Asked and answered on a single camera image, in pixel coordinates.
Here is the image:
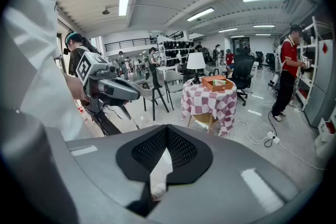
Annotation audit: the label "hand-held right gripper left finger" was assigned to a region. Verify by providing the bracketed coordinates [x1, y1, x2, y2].
[44, 124, 168, 224]

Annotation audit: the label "white looped cable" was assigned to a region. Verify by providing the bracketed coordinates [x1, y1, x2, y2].
[229, 117, 269, 145]

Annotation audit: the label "white crate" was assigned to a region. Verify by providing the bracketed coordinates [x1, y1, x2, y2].
[314, 114, 336, 160]

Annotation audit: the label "person's white shirt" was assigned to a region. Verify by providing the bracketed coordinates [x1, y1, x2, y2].
[0, 0, 93, 142]

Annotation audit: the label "black power cable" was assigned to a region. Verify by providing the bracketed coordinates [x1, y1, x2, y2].
[263, 109, 278, 148]

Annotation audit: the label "gray cabinet red diamond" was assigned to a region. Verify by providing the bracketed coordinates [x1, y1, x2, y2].
[303, 39, 336, 129]

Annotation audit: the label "brown cardboard box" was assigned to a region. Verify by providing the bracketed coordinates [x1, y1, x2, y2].
[201, 74, 235, 93]

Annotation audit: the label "black office chair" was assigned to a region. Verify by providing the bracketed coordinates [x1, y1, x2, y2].
[227, 47, 256, 107]

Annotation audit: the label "person's left forearm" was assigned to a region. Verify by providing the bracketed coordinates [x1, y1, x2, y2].
[64, 72, 90, 103]

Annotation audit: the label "long white cable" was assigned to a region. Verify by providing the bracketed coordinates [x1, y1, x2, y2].
[277, 142, 328, 172]

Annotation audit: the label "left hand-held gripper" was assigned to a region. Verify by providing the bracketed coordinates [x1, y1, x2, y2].
[75, 51, 142, 114]

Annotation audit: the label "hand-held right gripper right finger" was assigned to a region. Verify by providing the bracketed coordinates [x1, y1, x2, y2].
[146, 124, 300, 224]

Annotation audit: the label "white power strip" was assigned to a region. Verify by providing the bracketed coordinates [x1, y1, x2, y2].
[267, 131, 280, 145]

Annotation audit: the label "white shelf unit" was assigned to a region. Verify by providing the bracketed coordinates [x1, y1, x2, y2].
[294, 15, 336, 113]

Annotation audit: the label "white table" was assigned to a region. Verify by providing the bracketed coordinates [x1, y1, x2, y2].
[155, 65, 180, 81]

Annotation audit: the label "white table lamp black base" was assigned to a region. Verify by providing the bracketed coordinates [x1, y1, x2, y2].
[186, 52, 206, 86]

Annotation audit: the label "black shelf of bags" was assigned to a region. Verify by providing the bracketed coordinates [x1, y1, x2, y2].
[156, 35, 195, 67]

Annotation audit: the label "gray chair black legs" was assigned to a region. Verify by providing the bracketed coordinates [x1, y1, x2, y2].
[163, 69, 185, 111]
[133, 81, 171, 122]

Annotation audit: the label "round table with checkered cloth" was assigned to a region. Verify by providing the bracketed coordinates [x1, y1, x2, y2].
[181, 76, 238, 137]

